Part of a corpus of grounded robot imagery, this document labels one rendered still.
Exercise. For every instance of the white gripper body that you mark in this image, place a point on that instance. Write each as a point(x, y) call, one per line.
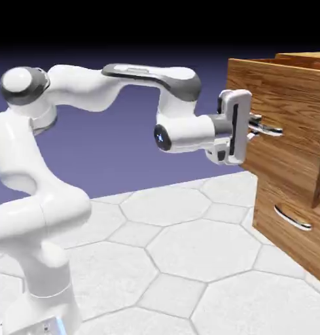
point(240, 123)

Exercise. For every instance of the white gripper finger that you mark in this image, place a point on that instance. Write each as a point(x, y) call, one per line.
point(255, 117)
point(250, 136)

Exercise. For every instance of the wood drawer front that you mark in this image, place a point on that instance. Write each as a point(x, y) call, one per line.
point(280, 86)
point(277, 248)

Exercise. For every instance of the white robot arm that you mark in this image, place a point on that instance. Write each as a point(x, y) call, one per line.
point(70, 86)

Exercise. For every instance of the light wood cabinet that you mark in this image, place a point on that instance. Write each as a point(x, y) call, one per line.
point(301, 55)

